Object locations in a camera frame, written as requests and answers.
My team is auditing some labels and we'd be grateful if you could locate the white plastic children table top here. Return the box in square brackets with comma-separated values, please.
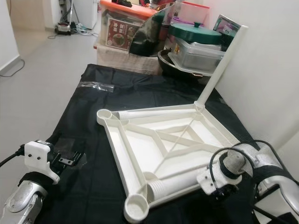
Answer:
[97, 102, 248, 224]

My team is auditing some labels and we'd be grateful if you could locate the red printed carton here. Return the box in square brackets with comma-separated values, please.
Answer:
[107, 20, 138, 49]

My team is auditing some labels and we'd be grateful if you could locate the small floor appliance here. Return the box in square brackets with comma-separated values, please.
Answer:
[55, 23, 72, 35]

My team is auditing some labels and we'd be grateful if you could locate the black round wok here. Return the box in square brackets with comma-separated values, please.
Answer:
[157, 49, 211, 80]

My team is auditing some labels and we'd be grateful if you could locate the clear plastic storage container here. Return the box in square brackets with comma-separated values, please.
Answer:
[166, 38, 227, 71]

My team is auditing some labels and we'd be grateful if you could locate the black plastic bag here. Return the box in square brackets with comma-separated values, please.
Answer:
[128, 2, 173, 56]

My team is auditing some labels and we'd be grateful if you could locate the clear bin with orange lid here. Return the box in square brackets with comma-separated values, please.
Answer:
[98, 0, 157, 51]

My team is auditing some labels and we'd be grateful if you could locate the green round pot lid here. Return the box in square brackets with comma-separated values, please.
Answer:
[168, 22, 222, 45]

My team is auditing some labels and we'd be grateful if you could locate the small black bundle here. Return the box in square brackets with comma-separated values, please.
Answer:
[112, 0, 134, 7]

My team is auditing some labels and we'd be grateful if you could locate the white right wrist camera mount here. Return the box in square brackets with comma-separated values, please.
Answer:
[197, 167, 243, 196]

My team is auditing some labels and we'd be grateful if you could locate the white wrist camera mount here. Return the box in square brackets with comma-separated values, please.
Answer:
[197, 167, 243, 196]
[24, 140, 61, 185]

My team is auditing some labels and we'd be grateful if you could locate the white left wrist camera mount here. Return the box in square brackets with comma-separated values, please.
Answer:
[24, 140, 61, 185]

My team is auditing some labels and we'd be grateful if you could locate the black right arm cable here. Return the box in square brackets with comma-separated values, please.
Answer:
[209, 139, 299, 224]

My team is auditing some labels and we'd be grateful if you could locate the black wall cable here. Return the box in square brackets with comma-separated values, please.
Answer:
[0, 58, 25, 77]

